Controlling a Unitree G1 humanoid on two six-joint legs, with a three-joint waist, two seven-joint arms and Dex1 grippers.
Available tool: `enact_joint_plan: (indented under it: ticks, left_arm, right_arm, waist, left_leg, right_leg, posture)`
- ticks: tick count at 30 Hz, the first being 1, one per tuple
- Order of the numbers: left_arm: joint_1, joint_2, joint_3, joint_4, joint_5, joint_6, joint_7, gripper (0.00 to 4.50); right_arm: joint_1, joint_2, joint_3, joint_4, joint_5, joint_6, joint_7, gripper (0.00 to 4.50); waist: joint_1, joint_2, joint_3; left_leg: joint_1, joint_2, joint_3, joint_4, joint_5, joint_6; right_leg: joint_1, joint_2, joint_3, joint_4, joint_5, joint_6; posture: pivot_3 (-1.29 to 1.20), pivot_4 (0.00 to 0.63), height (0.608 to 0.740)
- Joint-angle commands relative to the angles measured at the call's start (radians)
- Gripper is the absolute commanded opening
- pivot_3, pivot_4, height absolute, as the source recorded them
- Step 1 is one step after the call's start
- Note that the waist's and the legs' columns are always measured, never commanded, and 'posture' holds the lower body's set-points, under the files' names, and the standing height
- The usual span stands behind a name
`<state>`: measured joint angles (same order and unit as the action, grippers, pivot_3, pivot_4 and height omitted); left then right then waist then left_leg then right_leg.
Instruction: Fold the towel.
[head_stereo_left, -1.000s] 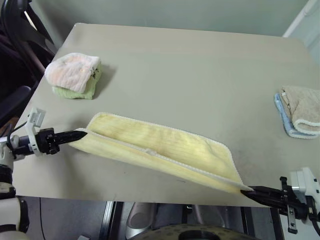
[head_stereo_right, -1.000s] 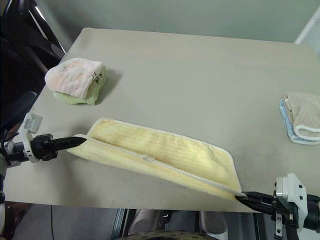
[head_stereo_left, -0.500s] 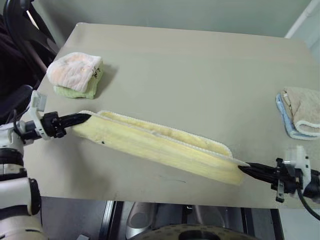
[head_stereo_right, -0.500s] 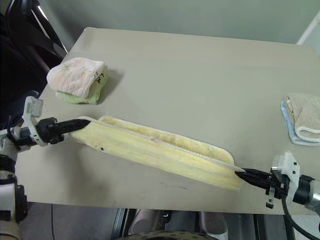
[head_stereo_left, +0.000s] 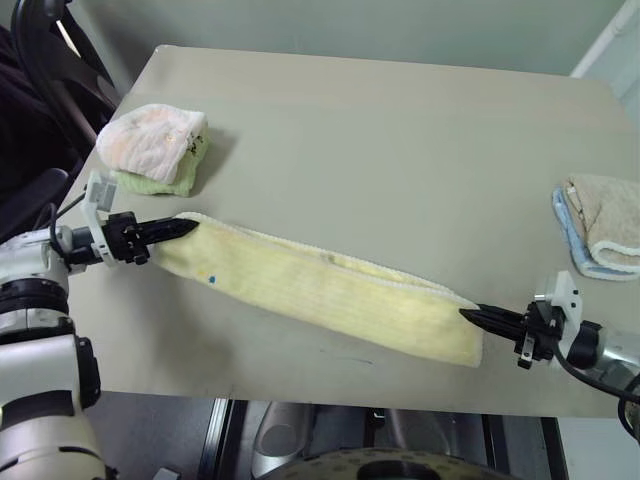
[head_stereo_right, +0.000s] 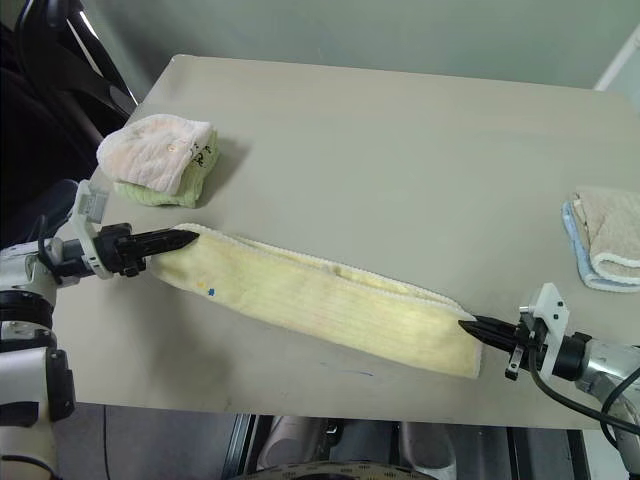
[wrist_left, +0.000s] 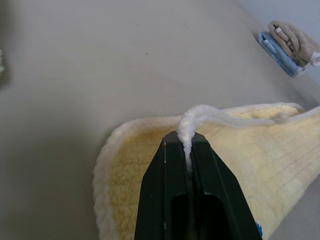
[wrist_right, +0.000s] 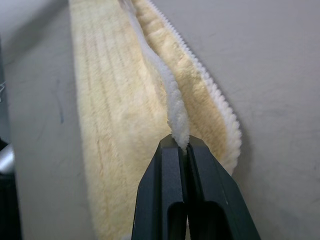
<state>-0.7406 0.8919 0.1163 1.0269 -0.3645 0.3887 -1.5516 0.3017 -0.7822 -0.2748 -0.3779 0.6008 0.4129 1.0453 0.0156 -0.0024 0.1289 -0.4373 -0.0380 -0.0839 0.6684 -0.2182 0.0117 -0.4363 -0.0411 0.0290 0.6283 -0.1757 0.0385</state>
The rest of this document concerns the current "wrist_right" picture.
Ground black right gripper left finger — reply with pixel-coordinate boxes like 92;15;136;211
130;134;189;240

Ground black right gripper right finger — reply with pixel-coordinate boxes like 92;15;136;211
185;134;262;240

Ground cream yellow fluffy towel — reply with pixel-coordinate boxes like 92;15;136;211
67;0;243;240

